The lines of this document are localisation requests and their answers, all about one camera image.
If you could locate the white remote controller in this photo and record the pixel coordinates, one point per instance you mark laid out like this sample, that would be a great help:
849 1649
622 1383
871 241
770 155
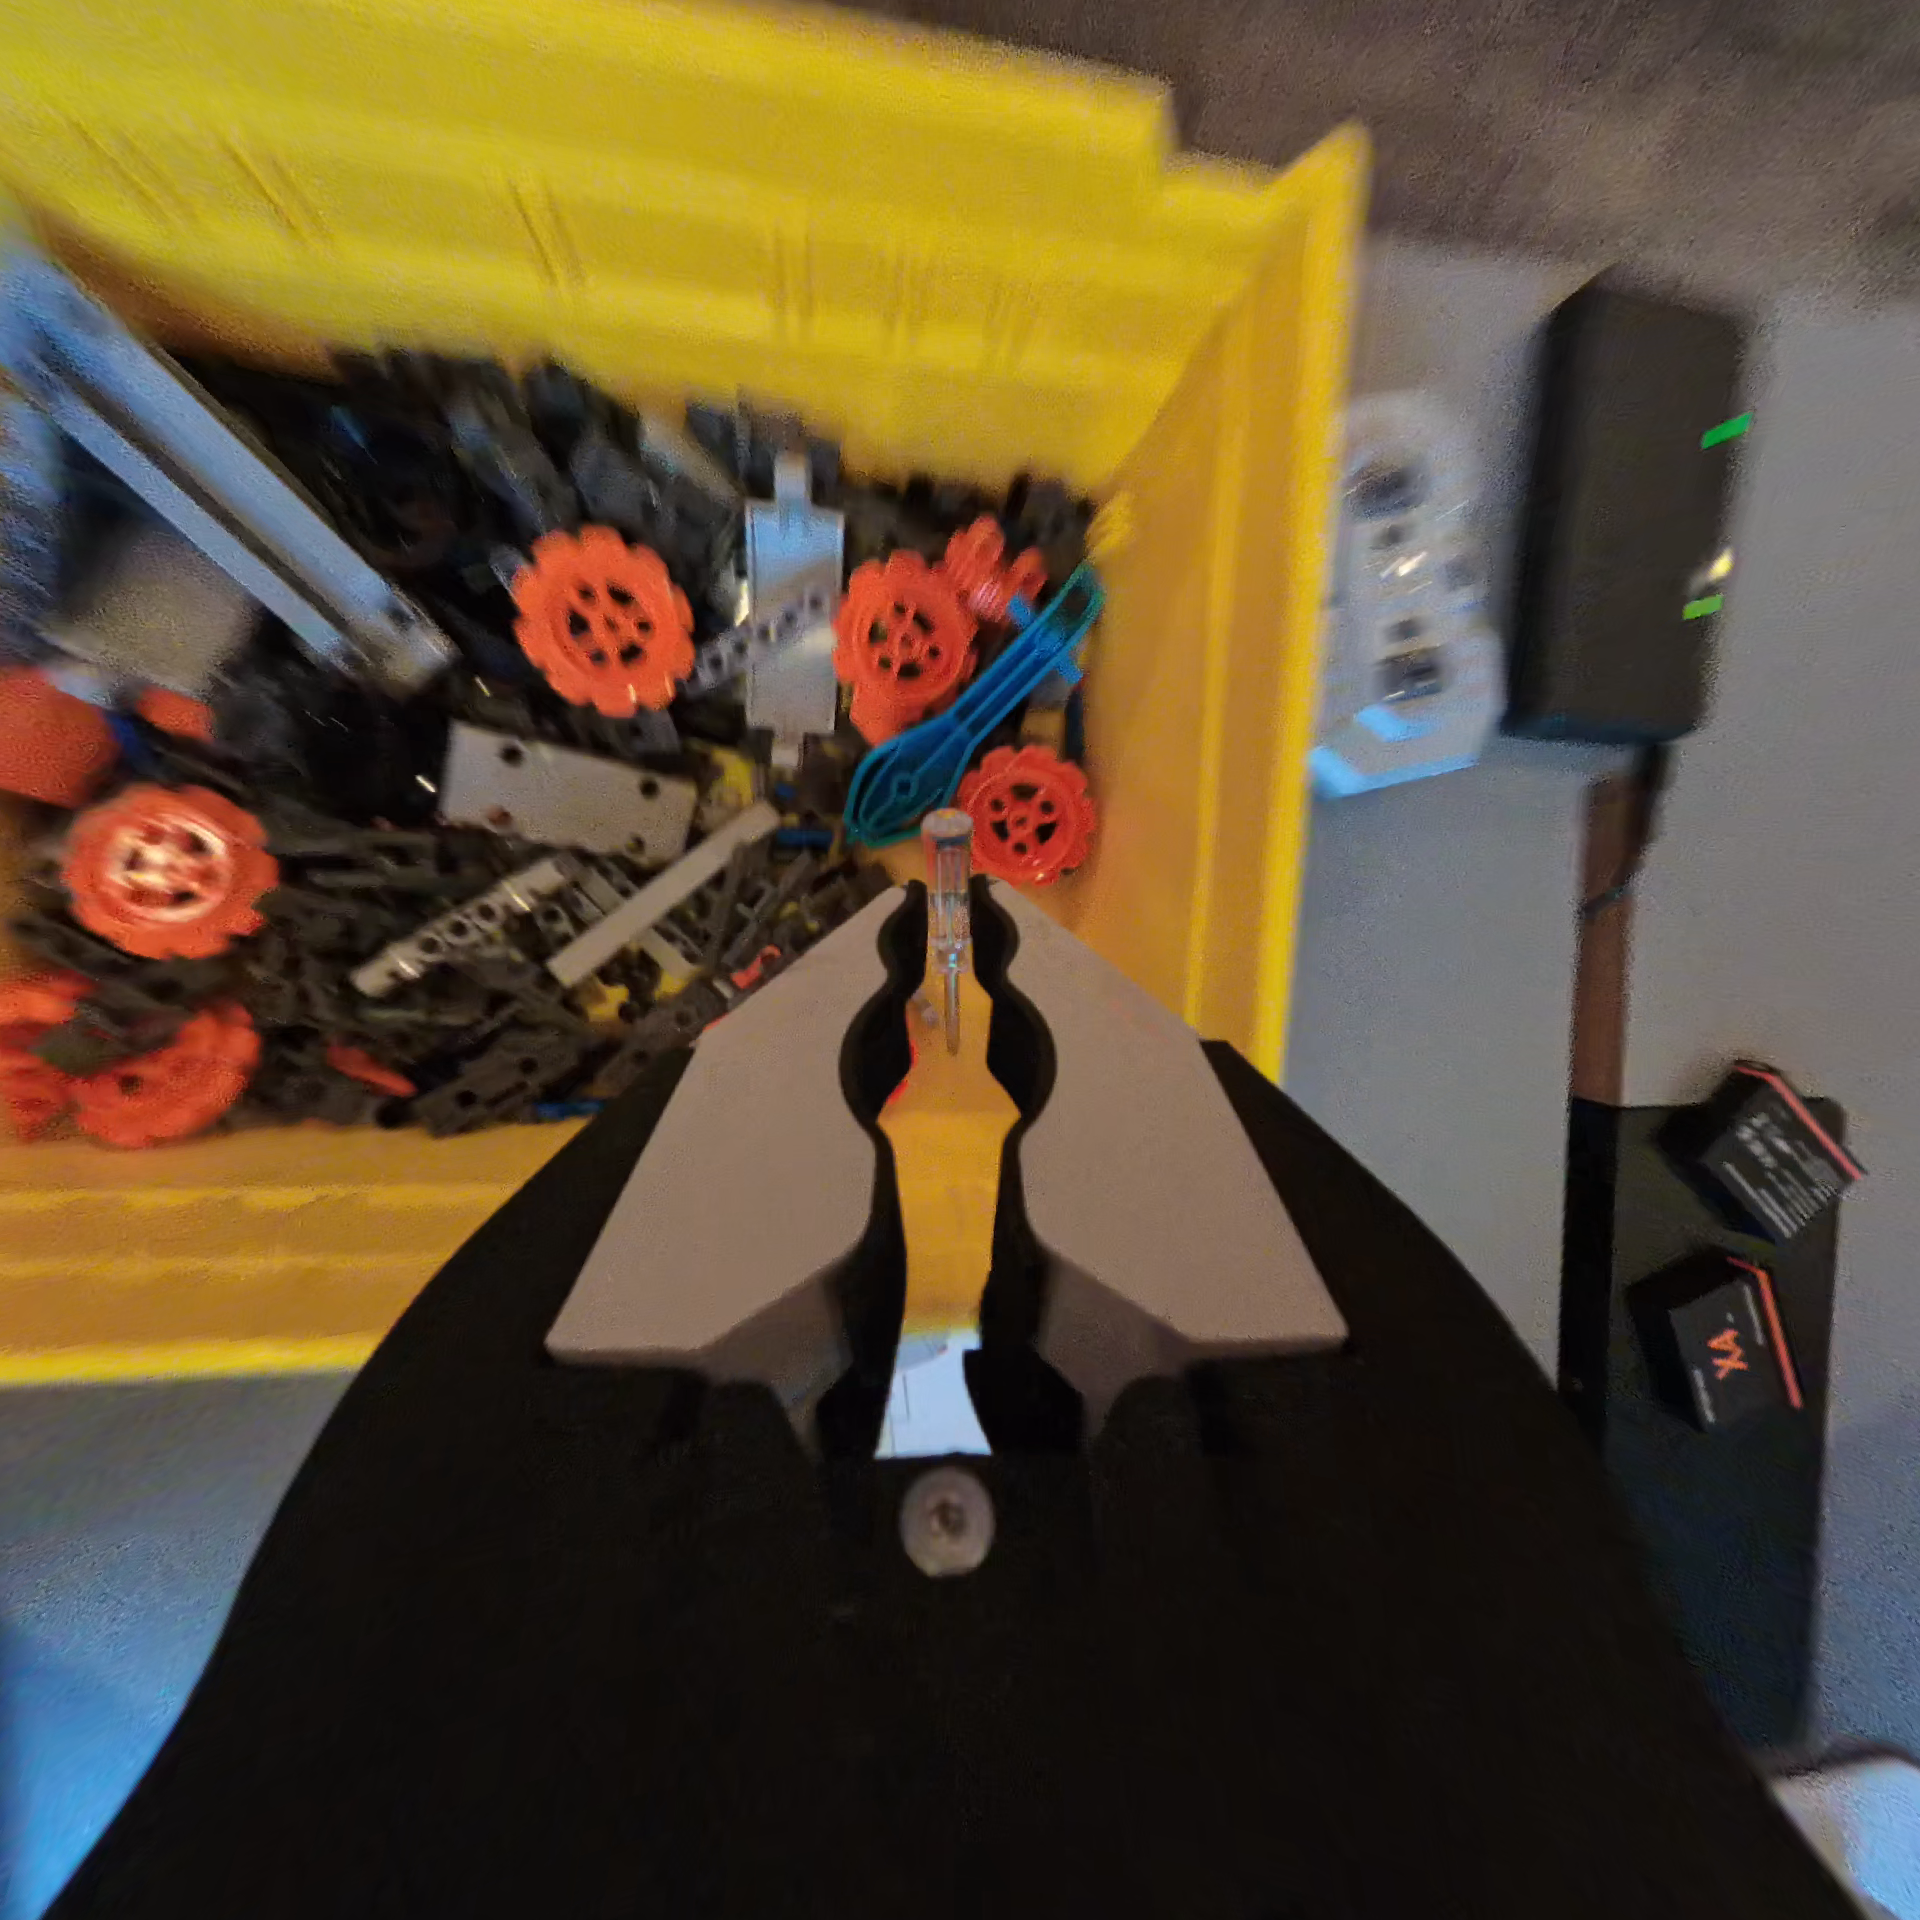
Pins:
1403 602

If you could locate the grey desk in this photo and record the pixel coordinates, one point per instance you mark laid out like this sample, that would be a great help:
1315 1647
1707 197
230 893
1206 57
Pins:
1410 990

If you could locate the yellow plastic bin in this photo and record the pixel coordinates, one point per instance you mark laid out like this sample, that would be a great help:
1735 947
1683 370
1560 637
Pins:
1261 602

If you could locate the black desk pad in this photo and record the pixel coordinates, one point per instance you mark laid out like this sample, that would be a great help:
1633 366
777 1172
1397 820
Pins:
1696 1501

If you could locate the small black battery pack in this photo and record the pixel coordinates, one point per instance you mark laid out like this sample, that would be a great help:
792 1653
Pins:
1771 1155
1720 1337

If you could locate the light grey curved panel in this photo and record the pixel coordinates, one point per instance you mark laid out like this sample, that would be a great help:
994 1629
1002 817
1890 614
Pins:
793 602

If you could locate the teal paddle piece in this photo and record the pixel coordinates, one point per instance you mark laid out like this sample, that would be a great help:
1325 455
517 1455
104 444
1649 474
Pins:
976 707

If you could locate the pile of building block parts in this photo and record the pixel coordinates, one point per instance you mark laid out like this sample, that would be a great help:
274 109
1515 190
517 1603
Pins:
451 812

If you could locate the black rectangular power bank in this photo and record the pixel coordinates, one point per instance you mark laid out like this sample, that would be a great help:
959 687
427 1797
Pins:
1630 511

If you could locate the long grey panel piece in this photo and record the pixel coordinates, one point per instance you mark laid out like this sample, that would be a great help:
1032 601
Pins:
573 789

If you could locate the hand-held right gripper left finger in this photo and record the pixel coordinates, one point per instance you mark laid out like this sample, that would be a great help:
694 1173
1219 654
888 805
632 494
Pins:
737 1201

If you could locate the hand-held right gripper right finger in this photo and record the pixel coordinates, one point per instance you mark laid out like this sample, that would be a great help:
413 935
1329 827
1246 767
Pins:
1170 1201

